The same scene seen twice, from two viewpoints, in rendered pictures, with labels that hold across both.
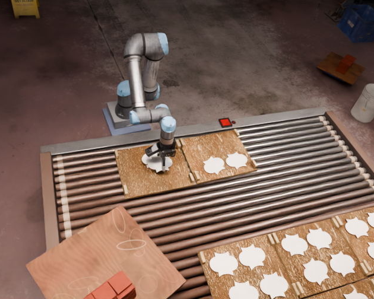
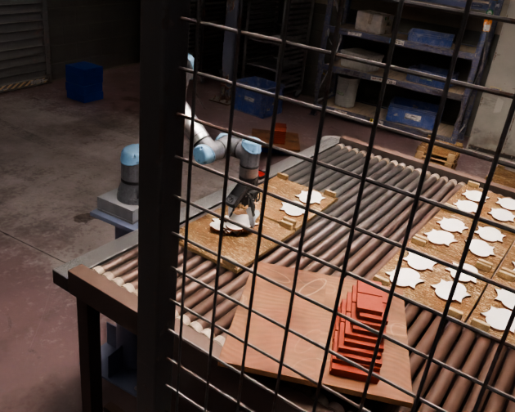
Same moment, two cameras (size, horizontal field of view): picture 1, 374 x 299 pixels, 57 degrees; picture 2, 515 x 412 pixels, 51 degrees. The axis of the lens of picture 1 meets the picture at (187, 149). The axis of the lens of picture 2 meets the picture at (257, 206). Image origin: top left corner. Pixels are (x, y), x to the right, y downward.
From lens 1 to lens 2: 1.30 m
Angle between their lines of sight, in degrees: 33
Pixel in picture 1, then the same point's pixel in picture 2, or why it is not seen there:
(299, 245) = (445, 235)
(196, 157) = (267, 208)
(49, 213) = not seen: hidden behind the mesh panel
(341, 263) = (489, 234)
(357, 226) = (467, 205)
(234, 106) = not seen: hidden behind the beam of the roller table
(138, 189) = (241, 257)
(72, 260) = (267, 329)
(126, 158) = (191, 236)
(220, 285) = (423, 295)
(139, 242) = (317, 281)
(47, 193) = (133, 302)
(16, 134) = not seen: outside the picture
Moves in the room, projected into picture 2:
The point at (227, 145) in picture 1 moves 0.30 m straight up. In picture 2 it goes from (285, 189) to (293, 130)
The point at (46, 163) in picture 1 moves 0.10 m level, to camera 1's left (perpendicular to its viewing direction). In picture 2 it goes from (91, 276) to (60, 282)
